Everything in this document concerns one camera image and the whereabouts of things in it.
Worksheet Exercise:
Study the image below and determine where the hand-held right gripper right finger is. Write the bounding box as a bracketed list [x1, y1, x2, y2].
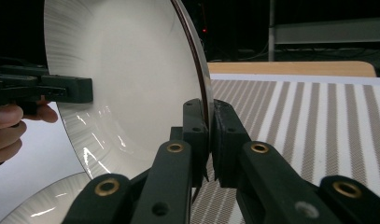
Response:
[211, 99, 253, 189]

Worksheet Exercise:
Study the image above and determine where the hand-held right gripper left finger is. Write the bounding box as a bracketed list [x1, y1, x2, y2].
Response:
[170, 98, 210, 189]

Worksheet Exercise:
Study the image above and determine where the white plate with dark rim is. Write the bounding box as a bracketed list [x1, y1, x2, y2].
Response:
[0, 172, 96, 224]
[43, 0, 215, 188]

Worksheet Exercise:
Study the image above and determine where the striped beige placemat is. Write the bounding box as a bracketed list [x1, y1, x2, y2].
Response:
[190, 78, 380, 224]

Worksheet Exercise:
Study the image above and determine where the wooden table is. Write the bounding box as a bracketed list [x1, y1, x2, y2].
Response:
[206, 61, 377, 78]

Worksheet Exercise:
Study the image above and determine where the white metal desk frame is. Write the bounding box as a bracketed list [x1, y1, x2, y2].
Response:
[267, 0, 380, 63]

